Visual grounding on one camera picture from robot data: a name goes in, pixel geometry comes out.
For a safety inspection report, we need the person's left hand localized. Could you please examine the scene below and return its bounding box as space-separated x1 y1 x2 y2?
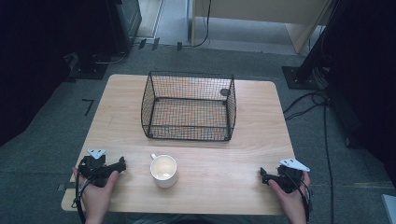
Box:
71 167 120 218

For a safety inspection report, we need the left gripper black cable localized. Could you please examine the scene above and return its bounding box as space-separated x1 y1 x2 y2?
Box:
71 157 96 224

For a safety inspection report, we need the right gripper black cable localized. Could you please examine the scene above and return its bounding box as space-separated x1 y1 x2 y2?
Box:
288 170 315 224

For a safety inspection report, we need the white cup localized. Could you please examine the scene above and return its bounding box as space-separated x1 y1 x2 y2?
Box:
149 152 179 189

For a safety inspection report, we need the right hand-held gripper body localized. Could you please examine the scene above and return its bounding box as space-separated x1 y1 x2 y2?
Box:
275 158 311 194

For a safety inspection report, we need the person's dark clothing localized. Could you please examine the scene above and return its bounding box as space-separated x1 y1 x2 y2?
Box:
124 213 254 224

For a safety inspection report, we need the thin black hanging cable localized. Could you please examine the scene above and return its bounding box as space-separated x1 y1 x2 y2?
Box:
186 0 213 49

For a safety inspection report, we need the black floor cable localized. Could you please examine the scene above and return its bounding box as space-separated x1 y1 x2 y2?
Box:
282 89 336 224

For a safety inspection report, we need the black metal stand with base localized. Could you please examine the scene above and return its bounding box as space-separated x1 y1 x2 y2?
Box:
281 0 344 91

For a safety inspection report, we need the black cabinet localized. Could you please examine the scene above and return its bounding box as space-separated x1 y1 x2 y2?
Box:
104 0 143 55

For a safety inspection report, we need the grey tape strip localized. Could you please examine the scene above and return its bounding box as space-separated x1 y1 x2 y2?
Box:
56 182 77 192

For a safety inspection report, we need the light wooden furniture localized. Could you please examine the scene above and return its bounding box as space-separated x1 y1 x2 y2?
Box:
190 0 332 54

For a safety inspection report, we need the black wire mesh basket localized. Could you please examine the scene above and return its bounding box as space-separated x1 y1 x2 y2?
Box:
140 70 237 143

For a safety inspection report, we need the white flat object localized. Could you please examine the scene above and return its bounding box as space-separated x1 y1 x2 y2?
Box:
381 193 396 224

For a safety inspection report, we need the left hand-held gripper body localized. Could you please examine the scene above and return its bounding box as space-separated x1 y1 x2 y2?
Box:
78 147 110 189

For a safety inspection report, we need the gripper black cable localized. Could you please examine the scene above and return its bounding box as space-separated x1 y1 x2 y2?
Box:
288 170 315 224
71 157 96 224

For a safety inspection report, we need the dark curtain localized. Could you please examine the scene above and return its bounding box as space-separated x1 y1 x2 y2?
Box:
0 0 113 147
323 0 396 188

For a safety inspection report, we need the person's right hand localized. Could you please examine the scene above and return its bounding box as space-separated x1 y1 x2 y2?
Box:
267 171 312 218

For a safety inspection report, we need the black stand base plate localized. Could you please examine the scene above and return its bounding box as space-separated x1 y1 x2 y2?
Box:
64 51 110 82

